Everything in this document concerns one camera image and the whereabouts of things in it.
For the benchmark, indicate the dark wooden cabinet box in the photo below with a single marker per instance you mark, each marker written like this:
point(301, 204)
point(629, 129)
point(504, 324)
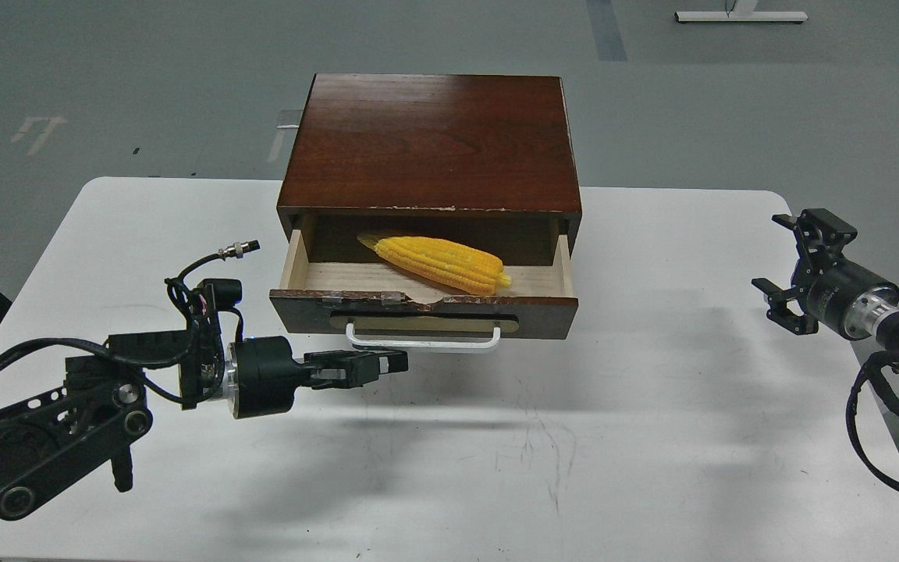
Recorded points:
point(421, 144)

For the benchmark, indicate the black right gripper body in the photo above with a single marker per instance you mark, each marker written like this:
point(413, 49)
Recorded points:
point(846, 297)

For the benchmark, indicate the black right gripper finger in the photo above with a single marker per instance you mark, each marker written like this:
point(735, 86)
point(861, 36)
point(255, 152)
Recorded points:
point(779, 312)
point(820, 236)

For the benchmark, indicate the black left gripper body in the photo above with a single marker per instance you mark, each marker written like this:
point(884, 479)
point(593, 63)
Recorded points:
point(261, 377)

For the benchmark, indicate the white table leg base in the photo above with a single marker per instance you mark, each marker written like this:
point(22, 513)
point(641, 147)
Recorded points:
point(741, 12)

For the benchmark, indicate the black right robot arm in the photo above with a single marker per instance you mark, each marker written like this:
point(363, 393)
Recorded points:
point(873, 373)

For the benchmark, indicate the wooden drawer with white handle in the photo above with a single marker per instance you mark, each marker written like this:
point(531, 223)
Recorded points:
point(332, 281)

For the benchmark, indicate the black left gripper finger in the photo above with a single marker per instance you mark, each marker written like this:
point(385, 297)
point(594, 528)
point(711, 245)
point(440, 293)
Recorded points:
point(358, 362)
point(341, 378)

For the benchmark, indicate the yellow corn cob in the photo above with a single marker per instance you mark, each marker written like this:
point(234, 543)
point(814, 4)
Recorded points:
point(441, 261)

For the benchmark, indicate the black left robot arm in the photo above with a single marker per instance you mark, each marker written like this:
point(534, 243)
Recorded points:
point(52, 440)

